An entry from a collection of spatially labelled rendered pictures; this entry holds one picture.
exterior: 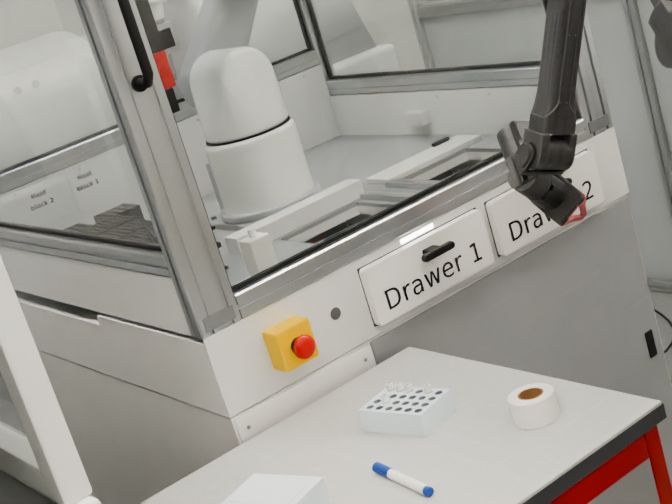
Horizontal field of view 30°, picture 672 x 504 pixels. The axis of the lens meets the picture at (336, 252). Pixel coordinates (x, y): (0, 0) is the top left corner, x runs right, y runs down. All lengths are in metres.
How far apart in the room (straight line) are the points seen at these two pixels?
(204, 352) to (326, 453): 0.27
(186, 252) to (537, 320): 0.80
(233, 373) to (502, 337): 0.60
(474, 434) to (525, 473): 0.16
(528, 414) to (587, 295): 0.78
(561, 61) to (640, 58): 1.94
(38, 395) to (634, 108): 2.72
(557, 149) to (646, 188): 2.10
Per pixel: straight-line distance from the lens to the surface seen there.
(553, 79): 2.04
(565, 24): 2.03
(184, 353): 2.14
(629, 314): 2.70
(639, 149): 4.11
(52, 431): 1.71
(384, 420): 1.96
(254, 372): 2.11
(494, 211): 2.38
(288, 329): 2.08
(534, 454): 1.79
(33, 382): 1.69
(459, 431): 1.91
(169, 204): 2.01
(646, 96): 3.99
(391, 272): 2.23
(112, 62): 1.96
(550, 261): 2.52
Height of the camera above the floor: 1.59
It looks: 16 degrees down
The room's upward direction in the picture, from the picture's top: 17 degrees counter-clockwise
